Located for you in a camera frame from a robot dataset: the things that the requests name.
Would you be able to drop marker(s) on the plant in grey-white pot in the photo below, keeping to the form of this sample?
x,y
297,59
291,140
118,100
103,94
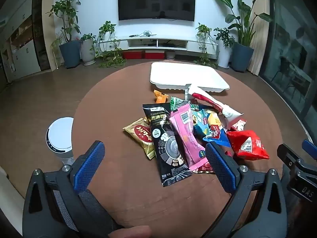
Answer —
x,y
88,50

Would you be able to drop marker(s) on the green snack packet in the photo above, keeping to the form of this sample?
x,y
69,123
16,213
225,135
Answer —
x,y
176,103

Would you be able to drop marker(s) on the glass sliding door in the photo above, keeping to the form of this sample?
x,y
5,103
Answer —
x,y
289,54

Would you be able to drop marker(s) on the small grey bowl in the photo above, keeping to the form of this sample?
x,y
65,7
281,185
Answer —
x,y
170,54

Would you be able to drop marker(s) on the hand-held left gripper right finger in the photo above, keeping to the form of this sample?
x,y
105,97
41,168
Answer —
x,y
220,168

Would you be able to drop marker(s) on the trailing pothos plant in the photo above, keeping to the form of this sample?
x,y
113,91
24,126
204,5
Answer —
x,y
109,28

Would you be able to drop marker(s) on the tall tree in blue pot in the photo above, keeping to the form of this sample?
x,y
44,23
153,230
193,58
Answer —
x,y
70,53

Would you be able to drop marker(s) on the black snack packet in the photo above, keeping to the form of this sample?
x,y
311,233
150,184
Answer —
x,y
166,148

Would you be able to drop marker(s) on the trailing pothos on console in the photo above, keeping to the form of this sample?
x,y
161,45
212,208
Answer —
x,y
203,31

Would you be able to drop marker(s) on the teal yellow snack packet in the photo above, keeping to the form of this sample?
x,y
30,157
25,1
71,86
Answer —
x,y
200,126

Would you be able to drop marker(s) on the pink snack packet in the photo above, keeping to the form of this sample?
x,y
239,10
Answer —
x,y
187,133

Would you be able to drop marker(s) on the white wall cabinet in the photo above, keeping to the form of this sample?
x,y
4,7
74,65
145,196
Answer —
x,y
22,49

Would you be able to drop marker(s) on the small tree in white pot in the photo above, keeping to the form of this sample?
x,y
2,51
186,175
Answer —
x,y
224,52

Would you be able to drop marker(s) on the wall-mounted black television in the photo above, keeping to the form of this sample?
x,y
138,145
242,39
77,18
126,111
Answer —
x,y
156,1

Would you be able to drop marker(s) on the long white red snack packet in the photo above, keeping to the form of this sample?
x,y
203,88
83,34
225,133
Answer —
x,y
210,100

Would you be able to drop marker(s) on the beige curtain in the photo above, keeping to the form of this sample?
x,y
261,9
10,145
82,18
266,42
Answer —
x,y
260,34

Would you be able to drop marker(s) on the blue white snack packet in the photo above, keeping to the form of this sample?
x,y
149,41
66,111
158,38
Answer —
x,y
219,136

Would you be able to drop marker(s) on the orange snack packet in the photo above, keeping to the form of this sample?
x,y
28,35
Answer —
x,y
161,98

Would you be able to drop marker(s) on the gold red snack packet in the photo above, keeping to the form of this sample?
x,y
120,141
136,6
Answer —
x,y
141,133

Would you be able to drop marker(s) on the small white red snack packet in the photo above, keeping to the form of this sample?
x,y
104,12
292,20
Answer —
x,y
239,125

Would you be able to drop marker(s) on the large-leaf plant in blue pot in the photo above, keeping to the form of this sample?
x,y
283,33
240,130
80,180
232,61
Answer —
x,y
242,57

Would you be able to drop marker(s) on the person's left hand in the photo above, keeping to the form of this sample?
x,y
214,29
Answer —
x,y
130,232

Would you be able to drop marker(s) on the white plastic tray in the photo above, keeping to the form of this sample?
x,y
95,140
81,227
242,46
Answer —
x,y
183,75

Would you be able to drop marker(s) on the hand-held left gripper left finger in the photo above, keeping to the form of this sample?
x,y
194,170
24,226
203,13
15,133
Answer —
x,y
90,164

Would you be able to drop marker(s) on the white television console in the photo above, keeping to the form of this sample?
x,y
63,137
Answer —
x,y
193,45

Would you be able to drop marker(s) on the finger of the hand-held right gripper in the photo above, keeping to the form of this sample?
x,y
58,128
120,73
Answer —
x,y
310,148
288,156

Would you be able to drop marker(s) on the red storage box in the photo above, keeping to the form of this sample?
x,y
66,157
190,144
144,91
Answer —
x,y
154,54

